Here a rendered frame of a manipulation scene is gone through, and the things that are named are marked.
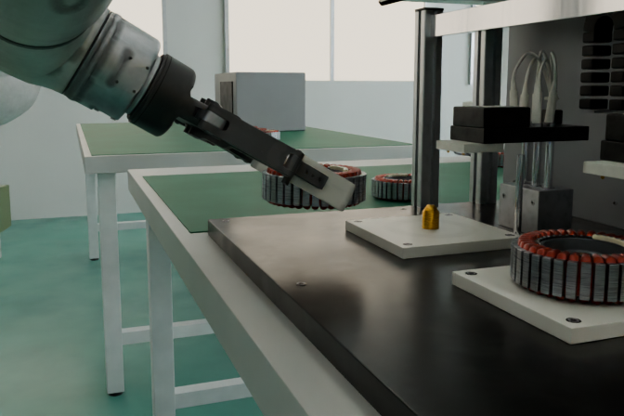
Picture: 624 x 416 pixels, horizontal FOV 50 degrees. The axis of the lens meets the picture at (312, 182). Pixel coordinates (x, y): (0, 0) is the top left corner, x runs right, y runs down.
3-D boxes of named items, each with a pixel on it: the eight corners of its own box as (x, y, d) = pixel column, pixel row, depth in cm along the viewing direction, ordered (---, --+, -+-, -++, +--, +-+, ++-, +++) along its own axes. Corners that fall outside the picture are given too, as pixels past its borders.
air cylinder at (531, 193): (536, 237, 78) (539, 189, 77) (497, 224, 84) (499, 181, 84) (571, 233, 79) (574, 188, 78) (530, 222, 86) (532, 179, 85)
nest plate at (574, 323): (570, 344, 45) (571, 327, 45) (451, 284, 59) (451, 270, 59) (732, 318, 50) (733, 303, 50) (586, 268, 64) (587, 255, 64)
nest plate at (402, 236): (402, 259, 67) (402, 247, 67) (344, 229, 81) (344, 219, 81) (525, 247, 73) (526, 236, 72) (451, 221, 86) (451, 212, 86)
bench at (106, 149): (96, 404, 200) (84, 156, 189) (83, 257, 372) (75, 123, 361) (420, 355, 237) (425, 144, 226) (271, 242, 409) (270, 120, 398)
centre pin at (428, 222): (427, 229, 76) (427, 206, 75) (419, 227, 77) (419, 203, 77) (442, 228, 76) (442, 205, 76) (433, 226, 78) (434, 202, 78)
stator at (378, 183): (447, 201, 114) (447, 179, 113) (386, 203, 111) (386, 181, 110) (418, 190, 125) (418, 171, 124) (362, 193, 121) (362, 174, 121)
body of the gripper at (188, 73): (118, 116, 67) (197, 160, 71) (128, 121, 59) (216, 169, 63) (154, 52, 68) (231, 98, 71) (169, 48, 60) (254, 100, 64)
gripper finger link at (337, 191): (298, 151, 65) (301, 152, 64) (354, 185, 67) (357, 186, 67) (283, 178, 64) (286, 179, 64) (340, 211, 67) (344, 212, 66)
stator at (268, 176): (281, 214, 65) (281, 175, 64) (249, 196, 75) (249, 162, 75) (383, 208, 69) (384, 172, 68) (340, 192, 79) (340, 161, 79)
